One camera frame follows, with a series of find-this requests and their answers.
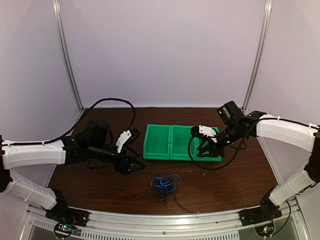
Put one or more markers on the right aluminium frame post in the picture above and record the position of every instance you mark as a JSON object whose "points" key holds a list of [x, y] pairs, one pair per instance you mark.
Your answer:
{"points": [[264, 30]]}

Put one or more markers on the green bin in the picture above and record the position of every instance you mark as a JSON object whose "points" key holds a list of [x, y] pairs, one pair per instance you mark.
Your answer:
{"points": [[179, 141], [212, 142], [156, 145]]}

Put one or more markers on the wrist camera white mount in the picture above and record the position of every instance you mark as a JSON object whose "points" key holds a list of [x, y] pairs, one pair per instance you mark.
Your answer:
{"points": [[127, 138], [202, 130]]}

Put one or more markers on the aluminium frame post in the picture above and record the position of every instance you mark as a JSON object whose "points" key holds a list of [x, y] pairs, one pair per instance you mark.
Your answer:
{"points": [[65, 53], [264, 30]]}

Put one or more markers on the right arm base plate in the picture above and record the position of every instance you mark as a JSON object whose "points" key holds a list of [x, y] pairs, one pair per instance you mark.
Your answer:
{"points": [[257, 215]]}

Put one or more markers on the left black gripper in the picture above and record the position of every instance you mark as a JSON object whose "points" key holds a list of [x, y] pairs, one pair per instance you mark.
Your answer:
{"points": [[124, 168]]}

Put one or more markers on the front aluminium rail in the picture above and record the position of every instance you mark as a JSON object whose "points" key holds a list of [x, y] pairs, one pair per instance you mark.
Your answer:
{"points": [[221, 225]]}

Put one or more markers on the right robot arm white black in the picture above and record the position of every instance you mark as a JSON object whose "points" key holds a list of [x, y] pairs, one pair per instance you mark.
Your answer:
{"points": [[259, 124]]}

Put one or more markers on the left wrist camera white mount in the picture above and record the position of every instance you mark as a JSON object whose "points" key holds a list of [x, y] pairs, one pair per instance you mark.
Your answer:
{"points": [[127, 138]]}

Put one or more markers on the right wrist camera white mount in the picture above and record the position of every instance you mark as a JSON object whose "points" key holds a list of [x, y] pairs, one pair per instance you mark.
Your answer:
{"points": [[202, 130]]}

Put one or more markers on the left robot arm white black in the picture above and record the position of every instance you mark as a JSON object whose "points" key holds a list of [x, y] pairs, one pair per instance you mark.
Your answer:
{"points": [[94, 143]]}

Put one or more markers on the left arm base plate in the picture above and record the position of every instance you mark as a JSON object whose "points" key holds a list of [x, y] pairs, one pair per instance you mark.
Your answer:
{"points": [[69, 216]]}

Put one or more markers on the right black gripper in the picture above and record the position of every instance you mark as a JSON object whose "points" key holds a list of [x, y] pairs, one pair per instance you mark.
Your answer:
{"points": [[215, 150]]}

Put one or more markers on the left aluminium frame post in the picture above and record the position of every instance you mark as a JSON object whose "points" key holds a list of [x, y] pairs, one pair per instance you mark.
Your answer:
{"points": [[65, 53]]}

